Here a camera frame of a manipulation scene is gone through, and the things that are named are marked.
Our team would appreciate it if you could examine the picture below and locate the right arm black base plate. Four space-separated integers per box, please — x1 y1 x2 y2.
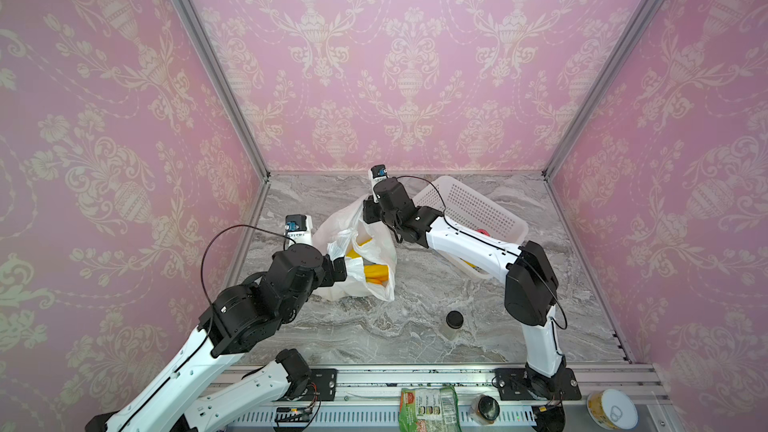
491 367 582 402

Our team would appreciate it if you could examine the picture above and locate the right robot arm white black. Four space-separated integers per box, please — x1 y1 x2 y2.
363 177 569 402

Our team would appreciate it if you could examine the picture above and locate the small black-lidded jar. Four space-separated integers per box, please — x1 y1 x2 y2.
440 310 464 341

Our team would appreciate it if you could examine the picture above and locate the white plastic bag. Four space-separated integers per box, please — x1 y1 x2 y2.
312 196 397 302

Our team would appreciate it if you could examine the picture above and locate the aluminium frame rail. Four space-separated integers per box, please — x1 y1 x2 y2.
170 362 673 404

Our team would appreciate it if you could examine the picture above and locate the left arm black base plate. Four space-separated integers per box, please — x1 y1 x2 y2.
297 368 338 402

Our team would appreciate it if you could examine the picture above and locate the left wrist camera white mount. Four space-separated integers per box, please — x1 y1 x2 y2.
283 214 313 249

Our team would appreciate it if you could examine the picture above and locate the green snack package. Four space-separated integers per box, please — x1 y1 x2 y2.
398 386 461 432

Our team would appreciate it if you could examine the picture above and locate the black round lid object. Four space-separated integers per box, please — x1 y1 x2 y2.
470 394 501 426

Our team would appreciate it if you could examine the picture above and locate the tin can white lid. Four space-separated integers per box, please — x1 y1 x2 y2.
587 389 639 431

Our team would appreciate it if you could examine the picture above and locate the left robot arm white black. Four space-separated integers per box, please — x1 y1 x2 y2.
85 244 347 431

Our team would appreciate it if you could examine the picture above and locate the white perforated plastic basket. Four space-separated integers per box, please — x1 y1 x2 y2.
413 176 529 244

